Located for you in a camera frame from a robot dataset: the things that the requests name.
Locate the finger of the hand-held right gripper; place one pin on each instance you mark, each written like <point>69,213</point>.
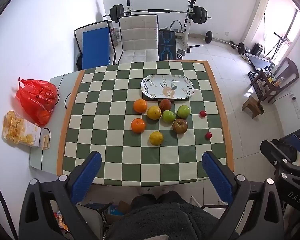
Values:
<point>296,140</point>
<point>275,152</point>

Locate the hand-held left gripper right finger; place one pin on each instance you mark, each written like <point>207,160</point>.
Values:
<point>218,177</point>

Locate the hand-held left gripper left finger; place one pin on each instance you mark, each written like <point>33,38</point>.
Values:
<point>86,177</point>

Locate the brownish red apple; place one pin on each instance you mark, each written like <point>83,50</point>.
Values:
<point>180,126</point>

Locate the orange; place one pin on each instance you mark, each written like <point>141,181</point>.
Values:
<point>138,125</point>
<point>140,105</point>

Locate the green apple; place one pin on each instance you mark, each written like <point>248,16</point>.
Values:
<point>168,116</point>
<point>183,111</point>

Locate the dark red apple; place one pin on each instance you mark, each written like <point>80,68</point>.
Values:
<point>165,103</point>

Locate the round yellow pear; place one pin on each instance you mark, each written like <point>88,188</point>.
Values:
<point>153,113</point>

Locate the oval floral plate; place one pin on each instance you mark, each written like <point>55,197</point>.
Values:
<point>155,86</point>

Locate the small red apple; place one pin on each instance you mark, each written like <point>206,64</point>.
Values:
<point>208,135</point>
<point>202,113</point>

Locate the green white checkered tablecloth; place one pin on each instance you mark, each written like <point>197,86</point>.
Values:
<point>115,140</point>

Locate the orange snack packet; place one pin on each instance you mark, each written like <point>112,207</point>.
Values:
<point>61,221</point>

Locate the small wooden stool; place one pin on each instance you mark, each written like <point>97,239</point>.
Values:
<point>252,105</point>

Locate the dark wooden side table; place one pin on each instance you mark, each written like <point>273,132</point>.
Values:
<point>290,71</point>

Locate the person's dark fleece clothing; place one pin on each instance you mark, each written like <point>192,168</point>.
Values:
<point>160,220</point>

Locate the yellow snack box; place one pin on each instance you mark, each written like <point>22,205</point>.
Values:
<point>20,130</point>

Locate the red plastic bag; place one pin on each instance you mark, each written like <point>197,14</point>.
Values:
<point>35,95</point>

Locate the black speaker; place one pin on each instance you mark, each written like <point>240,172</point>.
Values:
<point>257,50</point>

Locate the black tripod stand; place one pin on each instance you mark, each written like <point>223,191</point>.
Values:
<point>277,43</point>

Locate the dark round bag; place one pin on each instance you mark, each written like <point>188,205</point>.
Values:
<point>79,62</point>

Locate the chrome dumbbell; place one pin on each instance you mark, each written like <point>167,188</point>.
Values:
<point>180,54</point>

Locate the short metal bar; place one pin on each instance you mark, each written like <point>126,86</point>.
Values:
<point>196,46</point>

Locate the chair with blue cushion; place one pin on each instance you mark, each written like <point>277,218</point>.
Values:
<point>95,45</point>

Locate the long barbell with small plates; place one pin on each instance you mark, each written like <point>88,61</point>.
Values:
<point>208,37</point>

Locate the black blue weight bench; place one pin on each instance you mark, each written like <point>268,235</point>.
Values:
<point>167,45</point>

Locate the clear plastic bottle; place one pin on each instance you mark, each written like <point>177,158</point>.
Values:
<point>115,36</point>

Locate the white barbell rack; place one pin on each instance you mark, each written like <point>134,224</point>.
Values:
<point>187,26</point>

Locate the white padded chair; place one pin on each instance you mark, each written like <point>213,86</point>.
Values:
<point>137,32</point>

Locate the barbell with black plates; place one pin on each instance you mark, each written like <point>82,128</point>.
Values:
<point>201,14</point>

